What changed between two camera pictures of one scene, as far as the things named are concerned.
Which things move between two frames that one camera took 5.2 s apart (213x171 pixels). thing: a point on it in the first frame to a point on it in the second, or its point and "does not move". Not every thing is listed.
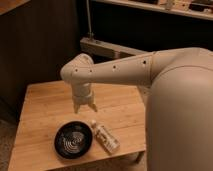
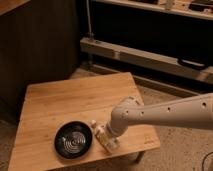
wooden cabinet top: (9, 5) does not move
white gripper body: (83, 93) to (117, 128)
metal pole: (91, 33) does not move
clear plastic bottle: (108, 141) does not move
